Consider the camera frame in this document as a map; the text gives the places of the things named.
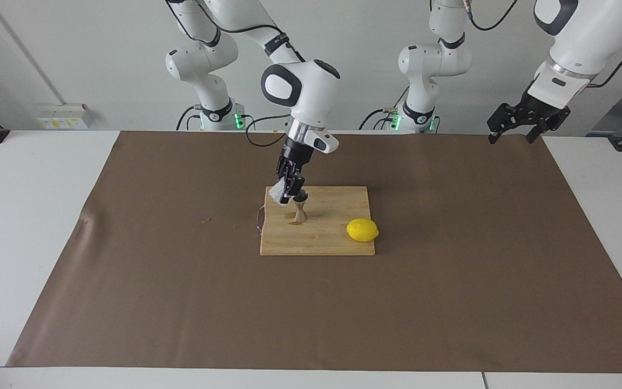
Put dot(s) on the white wall socket box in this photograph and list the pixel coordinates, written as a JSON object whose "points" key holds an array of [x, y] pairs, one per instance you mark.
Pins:
{"points": [[65, 116]]}

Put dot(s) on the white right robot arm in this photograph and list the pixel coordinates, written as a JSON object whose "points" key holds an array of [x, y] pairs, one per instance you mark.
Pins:
{"points": [[311, 92]]}

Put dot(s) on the small clear glass cup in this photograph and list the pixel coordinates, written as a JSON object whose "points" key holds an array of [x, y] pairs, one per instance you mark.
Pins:
{"points": [[278, 194]]}

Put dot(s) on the wooden cutting board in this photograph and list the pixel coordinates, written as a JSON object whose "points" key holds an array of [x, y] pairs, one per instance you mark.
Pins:
{"points": [[332, 243]]}

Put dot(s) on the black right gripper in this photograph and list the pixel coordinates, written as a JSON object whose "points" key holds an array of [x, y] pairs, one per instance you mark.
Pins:
{"points": [[296, 159]]}

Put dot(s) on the brown paper table mat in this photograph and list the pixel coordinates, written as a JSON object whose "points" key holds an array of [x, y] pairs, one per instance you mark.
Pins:
{"points": [[181, 302]]}

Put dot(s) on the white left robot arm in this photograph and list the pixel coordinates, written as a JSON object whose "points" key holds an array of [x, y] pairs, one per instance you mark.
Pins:
{"points": [[586, 48]]}

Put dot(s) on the steel double jigger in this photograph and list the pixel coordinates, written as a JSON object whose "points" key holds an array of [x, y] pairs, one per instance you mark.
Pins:
{"points": [[301, 215]]}

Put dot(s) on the yellow lemon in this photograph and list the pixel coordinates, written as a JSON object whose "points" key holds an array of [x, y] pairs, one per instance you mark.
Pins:
{"points": [[362, 230]]}

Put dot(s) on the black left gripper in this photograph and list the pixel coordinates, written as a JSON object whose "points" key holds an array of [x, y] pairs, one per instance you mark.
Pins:
{"points": [[532, 114]]}

